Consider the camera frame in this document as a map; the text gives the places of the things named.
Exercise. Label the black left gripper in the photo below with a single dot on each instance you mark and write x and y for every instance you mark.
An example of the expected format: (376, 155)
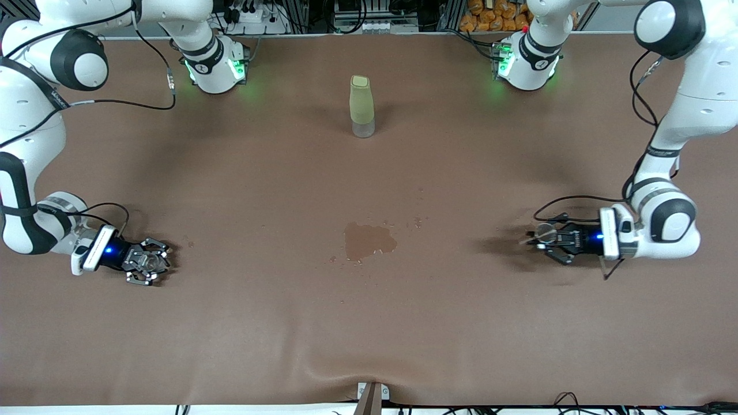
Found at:
(581, 238)

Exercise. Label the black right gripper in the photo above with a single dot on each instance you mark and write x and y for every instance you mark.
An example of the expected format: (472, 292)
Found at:
(119, 254)

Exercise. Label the clear glass beaker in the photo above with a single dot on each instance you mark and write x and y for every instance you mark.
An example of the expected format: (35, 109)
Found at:
(151, 260)

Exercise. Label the steel double jigger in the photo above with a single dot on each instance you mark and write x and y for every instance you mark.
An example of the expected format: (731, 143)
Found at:
(545, 232)

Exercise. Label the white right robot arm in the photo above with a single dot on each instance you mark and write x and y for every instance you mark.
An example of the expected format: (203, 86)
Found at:
(29, 144)

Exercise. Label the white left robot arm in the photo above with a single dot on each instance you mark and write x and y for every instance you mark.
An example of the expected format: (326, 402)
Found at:
(669, 222)

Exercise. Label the brown table mat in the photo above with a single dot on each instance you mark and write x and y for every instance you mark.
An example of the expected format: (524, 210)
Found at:
(369, 323)

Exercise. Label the orange snack bag pile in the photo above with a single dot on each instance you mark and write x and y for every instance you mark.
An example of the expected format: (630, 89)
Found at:
(490, 17)

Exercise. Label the green bottle with clear base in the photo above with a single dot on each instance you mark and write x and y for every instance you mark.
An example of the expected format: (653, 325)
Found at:
(362, 104)

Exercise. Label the white power strip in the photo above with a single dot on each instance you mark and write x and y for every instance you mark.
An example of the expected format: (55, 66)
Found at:
(259, 18)

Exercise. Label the grey electronics box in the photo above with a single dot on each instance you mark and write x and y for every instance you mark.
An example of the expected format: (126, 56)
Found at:
(375, 26)

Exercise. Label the metal table edge bracket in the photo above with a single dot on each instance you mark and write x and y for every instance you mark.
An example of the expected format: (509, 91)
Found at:
(371, 400)

